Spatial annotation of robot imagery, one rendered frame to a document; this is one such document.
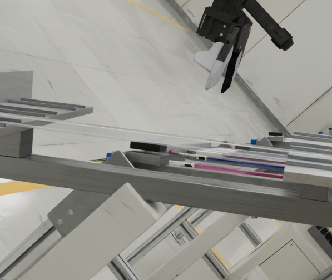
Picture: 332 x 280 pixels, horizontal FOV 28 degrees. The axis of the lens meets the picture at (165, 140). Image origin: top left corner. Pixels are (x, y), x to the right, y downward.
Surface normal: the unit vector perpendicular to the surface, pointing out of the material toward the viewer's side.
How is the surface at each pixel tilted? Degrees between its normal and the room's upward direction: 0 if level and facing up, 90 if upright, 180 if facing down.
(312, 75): 90
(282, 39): 89
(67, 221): 90
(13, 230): 0
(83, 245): 90
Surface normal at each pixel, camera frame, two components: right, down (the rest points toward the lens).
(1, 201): 0.72, -0.65
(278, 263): -0.30, 0.02
